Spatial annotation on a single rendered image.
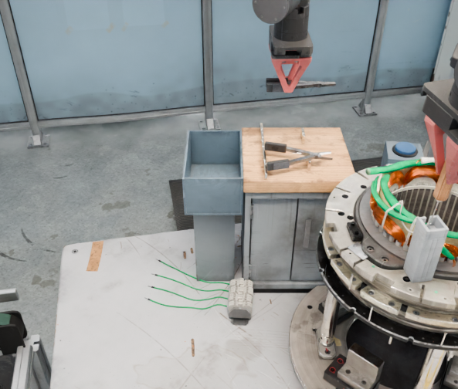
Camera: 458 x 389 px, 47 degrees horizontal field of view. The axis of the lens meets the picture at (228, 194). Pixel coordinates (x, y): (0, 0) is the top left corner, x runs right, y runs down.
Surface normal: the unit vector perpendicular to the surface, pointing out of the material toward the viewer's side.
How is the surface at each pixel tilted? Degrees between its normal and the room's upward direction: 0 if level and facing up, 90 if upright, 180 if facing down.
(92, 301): 0
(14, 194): 0
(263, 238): 90
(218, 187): 90
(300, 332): 0
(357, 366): 90
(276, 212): 90
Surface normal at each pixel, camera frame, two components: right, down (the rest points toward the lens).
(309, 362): 0.00, -0.80
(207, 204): 0.00, 0.60
